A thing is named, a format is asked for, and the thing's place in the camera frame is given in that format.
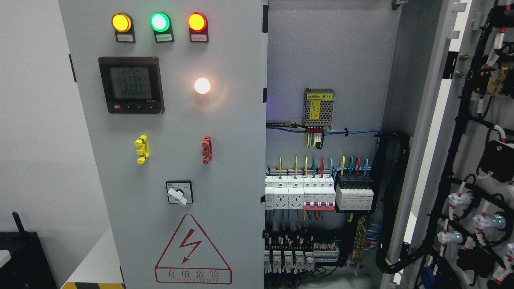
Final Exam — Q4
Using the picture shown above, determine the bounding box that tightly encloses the brass terminal bar right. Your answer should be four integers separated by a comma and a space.
351, 216, 367, 265

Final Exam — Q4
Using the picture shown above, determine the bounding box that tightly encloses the grey cabinet door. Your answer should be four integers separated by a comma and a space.
376, 0, 513, 289
59, 0, 267, 289

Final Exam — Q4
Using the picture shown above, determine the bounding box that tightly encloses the red handled circuit breaker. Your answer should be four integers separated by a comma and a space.
303, 176, 336, 212

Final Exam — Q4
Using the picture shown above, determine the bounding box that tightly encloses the black right cable loom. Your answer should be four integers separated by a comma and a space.
373, 131, 428, 275

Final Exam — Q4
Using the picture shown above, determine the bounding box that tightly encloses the red indicator lamp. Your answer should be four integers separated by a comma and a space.
188, 12, 208, 33

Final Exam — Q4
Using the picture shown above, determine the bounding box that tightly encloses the yellow indicator lamp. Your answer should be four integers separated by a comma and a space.
111, 12, 132, 33

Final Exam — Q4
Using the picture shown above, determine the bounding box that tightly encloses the black box with antenna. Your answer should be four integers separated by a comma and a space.
0, 212, 57, 289

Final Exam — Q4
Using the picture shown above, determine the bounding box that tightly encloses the metal mesh power supply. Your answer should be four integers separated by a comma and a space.
303, 88, 335, 128

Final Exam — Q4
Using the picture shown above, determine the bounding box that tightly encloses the black relay terminal row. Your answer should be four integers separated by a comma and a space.
262, 227, 343, 274

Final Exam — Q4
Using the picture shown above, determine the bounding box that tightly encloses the white socket breaker row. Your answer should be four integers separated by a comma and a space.
265, 175, 305, 210

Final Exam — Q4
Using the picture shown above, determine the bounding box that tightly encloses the black digital power meter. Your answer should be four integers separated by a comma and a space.
98, 57, 165, 114

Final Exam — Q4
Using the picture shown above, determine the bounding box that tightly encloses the black white surge protector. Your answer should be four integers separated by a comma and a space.
335, 173, 377, 215

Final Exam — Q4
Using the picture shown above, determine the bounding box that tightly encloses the white glowing indicator lamp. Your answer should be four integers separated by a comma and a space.
194, 77, 211, 95

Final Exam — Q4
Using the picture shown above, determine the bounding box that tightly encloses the green indicator lamp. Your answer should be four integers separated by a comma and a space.
149, 12, 171, 33

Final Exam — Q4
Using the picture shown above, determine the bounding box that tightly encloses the yellow terminal connector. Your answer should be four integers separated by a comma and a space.
134, 135, 149, 165

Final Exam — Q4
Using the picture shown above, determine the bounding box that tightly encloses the white rotary selector switch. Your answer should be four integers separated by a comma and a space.
165, 180, 194, 207

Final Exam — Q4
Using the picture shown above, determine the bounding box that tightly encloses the red electric warning sticker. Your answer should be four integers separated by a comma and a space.
155, 214, 233, 284

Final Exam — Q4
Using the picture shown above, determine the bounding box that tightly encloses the red terminal connector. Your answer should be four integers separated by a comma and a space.
202, 135, 213, 165

